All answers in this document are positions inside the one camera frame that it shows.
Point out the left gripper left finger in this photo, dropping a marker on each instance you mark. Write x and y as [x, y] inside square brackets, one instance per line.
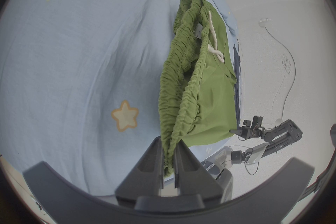
[141, 183]

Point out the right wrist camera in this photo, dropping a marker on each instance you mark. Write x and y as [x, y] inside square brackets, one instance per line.
[247, 122]

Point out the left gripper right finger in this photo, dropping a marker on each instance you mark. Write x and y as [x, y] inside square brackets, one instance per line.
[199, 183]

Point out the green shorts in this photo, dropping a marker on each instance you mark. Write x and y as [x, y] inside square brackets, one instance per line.
[210, 102]

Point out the dark blue T-shirt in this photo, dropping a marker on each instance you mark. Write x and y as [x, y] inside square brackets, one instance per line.
[237, 81]

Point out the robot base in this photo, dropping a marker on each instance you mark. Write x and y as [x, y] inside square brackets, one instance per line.
[223, 183]

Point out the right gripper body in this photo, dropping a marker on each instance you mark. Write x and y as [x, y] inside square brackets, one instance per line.
[245, 132]

